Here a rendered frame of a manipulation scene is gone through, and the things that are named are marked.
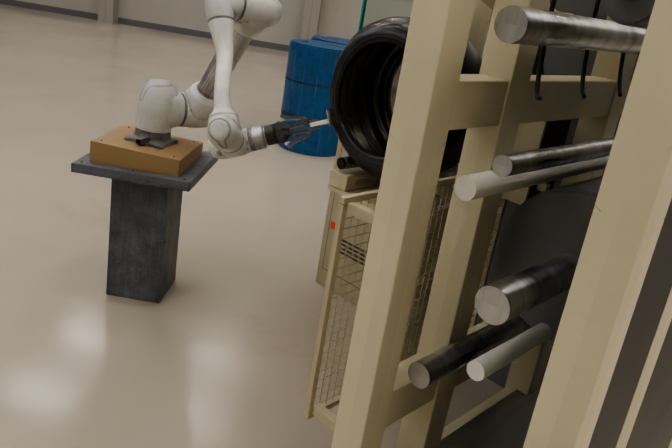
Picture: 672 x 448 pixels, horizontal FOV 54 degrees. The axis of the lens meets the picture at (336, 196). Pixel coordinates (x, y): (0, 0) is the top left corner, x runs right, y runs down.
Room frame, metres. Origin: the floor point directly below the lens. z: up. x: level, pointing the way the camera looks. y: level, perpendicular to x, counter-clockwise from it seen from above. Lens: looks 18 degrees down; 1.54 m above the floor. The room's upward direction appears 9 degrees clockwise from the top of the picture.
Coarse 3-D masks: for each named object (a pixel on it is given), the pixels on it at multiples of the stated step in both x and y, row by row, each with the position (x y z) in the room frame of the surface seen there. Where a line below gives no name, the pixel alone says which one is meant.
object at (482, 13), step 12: (480, 0) 2.50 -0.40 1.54; (480, 12) 2.51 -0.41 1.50; (480, 24) 2.52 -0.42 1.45; (480, 36) 2.54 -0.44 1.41; (480, 48) 2.55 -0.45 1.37; (444, 192) 2.53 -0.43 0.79; (444, 216) 2.56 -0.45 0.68; (432, 228) 2.50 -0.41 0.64; (432, 252) 2.53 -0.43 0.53; (420, 264) 2.48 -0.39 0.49; (432, 276) 2.56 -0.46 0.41; (420, 288) 2.51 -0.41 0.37; (420, 300) 2.52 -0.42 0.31; (420, 324) 2.55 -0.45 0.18; (408, 336) 2.50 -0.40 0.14
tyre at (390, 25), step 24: (384, 24) 2.26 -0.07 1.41; (408, 24) 2.22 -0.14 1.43; (360, 48) 2.30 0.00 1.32; (384, 48) 2.53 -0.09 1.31; (336, 72) 2.37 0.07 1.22; (360, 72) 2.52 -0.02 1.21; (384, 72) 2.56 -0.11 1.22; (336, 96) 2.35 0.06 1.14; (360, 96) 2.53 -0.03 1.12; (384, 96) 2.55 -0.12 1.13; (336, 120) 2.34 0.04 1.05; (360, 120) 2.50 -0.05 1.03; (384, 120) 2.53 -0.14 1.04; (360, 144) 2.42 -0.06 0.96; (384, 144) 2.49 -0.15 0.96; (456, 144) 2.12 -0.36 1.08
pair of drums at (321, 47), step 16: (304, 48) 5.72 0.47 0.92; (320, 48) 5.69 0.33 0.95; (336, 48) 5.83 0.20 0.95; (288, 64) 5.87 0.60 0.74; (304, 64) 5.71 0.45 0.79; (320, 64) 5.68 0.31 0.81; (288, 80) 5.83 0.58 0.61; (304, 80) 5.70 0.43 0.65; (320, 80) 5.68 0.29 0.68; (288, 96) 5.80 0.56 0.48; (304, 96) 5.69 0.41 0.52; (320, 96) 5.68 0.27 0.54; (288, 112) 5.77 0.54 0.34; (304, 112) 5.69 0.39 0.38; (320, 112) 5.68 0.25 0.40; (320, 128) 5.69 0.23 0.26; (304, 144) 5.68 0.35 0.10; (320, 144) 5.70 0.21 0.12; (336, 144) 5.79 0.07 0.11
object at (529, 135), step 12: (564, 120) 2.25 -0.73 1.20; (528, 132) 2.18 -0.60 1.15; (540, 132) 2.16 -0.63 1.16; (552, 132) 2.20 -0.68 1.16; (564, 132) 2.27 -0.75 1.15; (516, 144) 2.21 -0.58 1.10; (528, 144) 2.18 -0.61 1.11; (540, 144) 2.15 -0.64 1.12; (552, 144) 2.22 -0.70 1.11; (564, 144) 2.29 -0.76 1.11; (504, 192) 2.21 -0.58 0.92; (516, 192) 2.18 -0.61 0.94; (528, 192) 2.15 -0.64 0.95
